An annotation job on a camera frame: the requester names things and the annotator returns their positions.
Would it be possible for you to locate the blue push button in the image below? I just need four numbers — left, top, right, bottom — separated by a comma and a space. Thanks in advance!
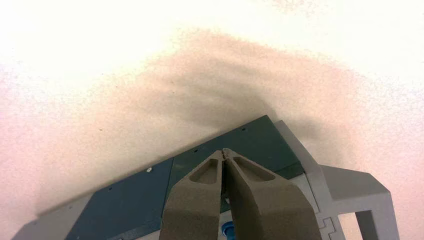
221, 221, 235, 238

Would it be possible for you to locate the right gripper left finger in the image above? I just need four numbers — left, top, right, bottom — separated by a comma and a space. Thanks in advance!
158, 150, 226, 240

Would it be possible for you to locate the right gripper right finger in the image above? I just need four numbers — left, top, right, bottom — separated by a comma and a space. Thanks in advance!
223, 148, 324, 240

